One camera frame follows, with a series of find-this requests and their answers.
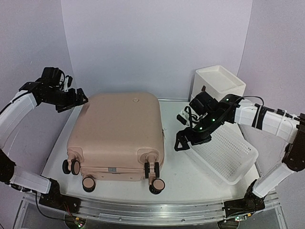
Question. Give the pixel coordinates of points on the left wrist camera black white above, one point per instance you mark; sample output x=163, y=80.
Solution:
x=55, y=78

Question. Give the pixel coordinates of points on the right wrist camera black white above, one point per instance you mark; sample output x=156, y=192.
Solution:
x=197, y=109

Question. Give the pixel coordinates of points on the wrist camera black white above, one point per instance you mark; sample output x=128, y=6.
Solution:
x=55, y=78
x=197, y=109

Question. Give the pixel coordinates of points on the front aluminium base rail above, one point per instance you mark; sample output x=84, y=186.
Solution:
x=151, y=214

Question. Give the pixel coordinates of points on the pink hard-shell suitcase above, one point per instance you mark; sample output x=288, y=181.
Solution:
x=117, y=136

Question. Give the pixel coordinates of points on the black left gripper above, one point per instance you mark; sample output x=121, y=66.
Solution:
x=73, y=102

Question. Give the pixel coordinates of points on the white perforated plastic basket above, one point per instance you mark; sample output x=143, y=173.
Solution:
x=226, y=159

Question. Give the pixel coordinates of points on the white three-drawer storage cabinet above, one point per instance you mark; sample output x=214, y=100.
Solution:
x=217, y=81

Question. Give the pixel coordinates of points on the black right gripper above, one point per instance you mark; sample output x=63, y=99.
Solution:
x=181, y=136

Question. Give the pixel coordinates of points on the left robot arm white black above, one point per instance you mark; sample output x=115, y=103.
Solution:
x=30, y=95

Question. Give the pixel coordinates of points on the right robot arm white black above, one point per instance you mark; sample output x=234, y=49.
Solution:
x=290, y=128

